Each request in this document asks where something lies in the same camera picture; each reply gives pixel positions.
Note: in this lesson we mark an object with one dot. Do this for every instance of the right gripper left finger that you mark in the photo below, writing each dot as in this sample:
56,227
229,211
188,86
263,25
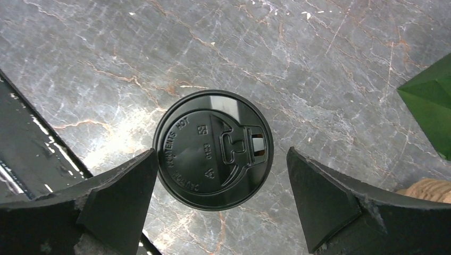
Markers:
104,214

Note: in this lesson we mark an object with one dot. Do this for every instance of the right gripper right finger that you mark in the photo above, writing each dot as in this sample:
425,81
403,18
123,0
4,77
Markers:
342,215

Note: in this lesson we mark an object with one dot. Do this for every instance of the black coffee cup lid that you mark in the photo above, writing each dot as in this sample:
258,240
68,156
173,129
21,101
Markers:
215,150

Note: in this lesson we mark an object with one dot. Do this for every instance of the green and brown paper bag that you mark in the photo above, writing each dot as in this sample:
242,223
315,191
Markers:
427,97

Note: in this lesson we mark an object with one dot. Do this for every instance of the brown pulp cup carrier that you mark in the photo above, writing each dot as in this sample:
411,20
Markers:
429,189

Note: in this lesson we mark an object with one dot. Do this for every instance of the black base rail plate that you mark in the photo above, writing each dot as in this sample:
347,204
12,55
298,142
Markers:
34,160

